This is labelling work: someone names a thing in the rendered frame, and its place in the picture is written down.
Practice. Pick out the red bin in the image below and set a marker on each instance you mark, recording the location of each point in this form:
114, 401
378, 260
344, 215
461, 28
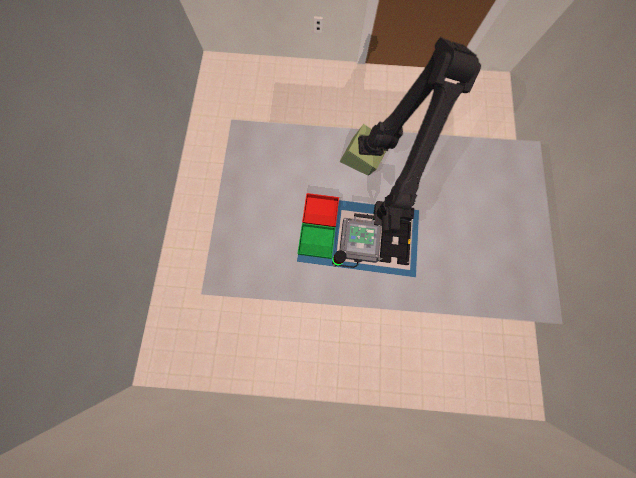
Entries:
320, 210

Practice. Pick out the green bin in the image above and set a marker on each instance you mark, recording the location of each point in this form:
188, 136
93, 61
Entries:
316, 241

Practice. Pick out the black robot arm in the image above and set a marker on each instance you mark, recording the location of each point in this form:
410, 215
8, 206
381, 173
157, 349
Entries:
449, 60

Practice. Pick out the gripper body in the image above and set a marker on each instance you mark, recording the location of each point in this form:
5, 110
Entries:
377, 213

